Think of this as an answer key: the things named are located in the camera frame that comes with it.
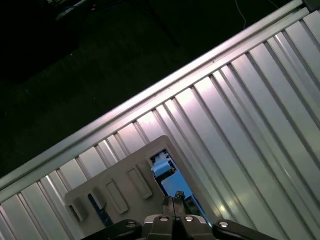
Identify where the hard disk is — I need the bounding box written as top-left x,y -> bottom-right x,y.
149,148 -> 208,221

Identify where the gray parts rack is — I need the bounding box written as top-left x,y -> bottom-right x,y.
64,134 -> 210,240

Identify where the RAM stick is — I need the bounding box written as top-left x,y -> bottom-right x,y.
87,193 -> 113,226

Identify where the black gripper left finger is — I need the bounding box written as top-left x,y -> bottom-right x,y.
82,196 -> 174,240

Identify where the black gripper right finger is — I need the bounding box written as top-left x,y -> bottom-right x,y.
173,191 -> 278,240

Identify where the gray metal leg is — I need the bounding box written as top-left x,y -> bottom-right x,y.
53,0 -> 100,21

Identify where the thin white cable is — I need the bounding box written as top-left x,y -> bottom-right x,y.
234,0 -> 248,29

